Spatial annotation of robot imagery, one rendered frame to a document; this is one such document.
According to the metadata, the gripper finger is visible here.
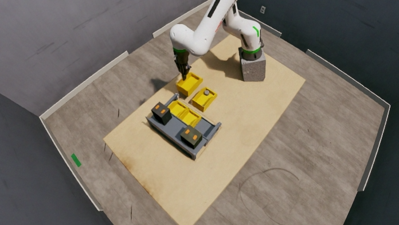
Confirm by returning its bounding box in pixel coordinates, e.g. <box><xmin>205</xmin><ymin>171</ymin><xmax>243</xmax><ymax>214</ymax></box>
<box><xmin>174</xmin><ymin>59</ymin><xmax>182</xmax><ymax>74</ymax></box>
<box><xmin>181</xmin><ymin>64</ymin><xmax>191</xmax><ymax>81</ymax></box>

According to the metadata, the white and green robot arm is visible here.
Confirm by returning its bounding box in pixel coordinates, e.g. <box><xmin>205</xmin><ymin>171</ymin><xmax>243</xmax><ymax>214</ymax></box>
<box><xmin>170</xmin><ymin>0</ymin><xmax>264</xmax><ymax>61</ymax></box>

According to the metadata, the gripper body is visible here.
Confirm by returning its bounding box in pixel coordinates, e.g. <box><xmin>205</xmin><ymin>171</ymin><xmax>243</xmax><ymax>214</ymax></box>
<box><xmin>176</xmin><ymin>57</ymin><xmax>189</xmax><ymax>67</ymax></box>

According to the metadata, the yellow bin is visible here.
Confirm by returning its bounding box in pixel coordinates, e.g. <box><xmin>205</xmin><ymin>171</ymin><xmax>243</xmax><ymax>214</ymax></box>
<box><xmin>177</xmin><ymin>72</ymin><xmax>203</xmax><ymax>97</ymax></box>
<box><xmin>179</xmin><ymin>109</ymin><xmax>202</xmax><ymax>128</ymax></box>
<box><xmin>192</xmin><ymin>87</ymin><xmax>217</xmax><ymax>112</ymax></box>
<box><xmin>168</xmin><ymin>100</ymin><xmax>189</xmax><ymax>118</ymax></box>

